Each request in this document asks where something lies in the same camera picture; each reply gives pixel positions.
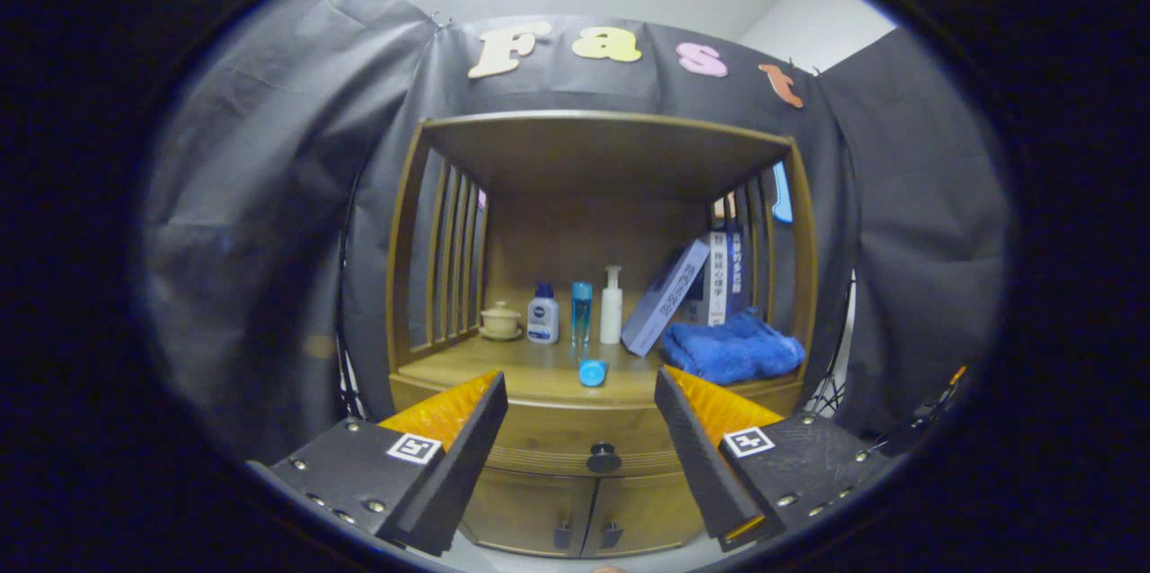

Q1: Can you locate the lavender leaning book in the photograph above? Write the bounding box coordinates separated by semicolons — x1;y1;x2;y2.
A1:
621;238;712;357

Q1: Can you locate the blue folded towel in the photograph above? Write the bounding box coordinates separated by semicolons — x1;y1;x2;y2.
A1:
660;308;807;386

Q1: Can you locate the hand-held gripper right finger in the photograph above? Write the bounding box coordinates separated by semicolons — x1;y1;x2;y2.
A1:
654;366;892;553

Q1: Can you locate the black device with orange tip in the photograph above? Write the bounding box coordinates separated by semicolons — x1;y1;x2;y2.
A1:
885;365;969;457

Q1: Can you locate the dark blue upright book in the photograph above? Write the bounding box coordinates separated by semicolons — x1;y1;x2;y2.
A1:
724;227;745;318

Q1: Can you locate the white pump bottle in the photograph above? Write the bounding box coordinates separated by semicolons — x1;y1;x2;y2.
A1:
599;265;624;346

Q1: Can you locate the clear blue bottle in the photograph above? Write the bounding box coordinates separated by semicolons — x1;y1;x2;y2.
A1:
571;281;594;346

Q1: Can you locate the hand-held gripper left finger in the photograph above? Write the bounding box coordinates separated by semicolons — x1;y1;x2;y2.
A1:
247;371;509;558

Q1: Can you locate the wooden drawer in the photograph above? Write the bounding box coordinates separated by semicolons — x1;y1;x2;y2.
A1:
391;375;803;477

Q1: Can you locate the wooden cabinet door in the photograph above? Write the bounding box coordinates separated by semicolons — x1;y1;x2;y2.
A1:
458;468;598;559
582;470;706;559

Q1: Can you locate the beige lidded ceramic cup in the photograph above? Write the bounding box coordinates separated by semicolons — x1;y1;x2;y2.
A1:
478;301;524;341

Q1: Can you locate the wooden cabinet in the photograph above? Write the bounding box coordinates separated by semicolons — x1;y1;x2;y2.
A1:
385;110;820;560

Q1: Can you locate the white bottle with blue cap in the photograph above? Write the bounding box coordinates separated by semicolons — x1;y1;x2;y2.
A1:
527;281;560;346

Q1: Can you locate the black tripod stand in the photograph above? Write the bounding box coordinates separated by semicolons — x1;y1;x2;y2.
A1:
802;277;854;419
335;331;362;419

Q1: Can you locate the wooden countertop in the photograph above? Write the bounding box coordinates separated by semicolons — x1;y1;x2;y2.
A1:
395;322;803;408

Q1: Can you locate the black backdrop cloth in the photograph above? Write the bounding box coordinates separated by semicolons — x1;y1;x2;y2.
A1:
135;0;1021;466

